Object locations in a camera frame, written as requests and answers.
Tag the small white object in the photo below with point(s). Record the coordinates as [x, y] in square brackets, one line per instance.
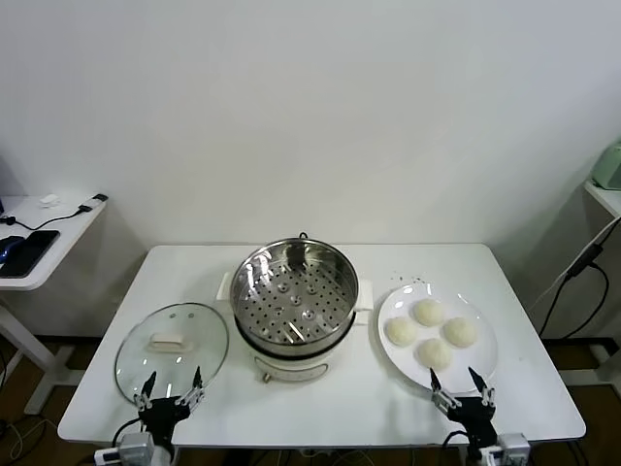
[48, 200]

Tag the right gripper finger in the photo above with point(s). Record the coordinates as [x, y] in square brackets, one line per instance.
[442, 394]
[485, 392]

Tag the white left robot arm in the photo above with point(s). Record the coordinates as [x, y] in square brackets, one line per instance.
[165, 457]

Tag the white steamed baozi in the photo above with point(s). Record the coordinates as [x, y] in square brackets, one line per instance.
[433, 353]
[429, 312]
[401, 333]
[460, 332]

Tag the blue computer mouse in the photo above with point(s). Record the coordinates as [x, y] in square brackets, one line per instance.
[9, 245]

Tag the cream electric cooker base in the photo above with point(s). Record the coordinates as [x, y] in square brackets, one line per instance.
[291, 371]

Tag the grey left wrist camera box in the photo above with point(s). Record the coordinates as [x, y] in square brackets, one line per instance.
[137, 449]

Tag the black smartphone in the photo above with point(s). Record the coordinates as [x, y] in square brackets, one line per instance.
[29, 252]

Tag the white round plate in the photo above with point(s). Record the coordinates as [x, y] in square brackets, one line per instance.
[478, 369]

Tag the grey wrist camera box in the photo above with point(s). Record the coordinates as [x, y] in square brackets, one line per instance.
[513, 446]
[137, 449]

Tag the mint green appliance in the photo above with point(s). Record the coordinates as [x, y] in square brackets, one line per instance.
[610, 165]

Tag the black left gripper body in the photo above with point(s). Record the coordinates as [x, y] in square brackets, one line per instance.
[162, 412]

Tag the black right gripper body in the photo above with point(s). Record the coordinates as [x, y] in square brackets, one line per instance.
[473, 417]

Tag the white side table with phone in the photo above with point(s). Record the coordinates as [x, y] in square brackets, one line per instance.
[63, 213]

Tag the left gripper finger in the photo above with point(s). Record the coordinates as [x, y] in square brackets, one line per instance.
[144, 394]
[193, 390]

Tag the perforated steel steamer pot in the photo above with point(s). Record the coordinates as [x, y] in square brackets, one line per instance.
[271, 310]

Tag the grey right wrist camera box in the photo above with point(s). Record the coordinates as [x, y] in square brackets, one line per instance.
[513, 446]

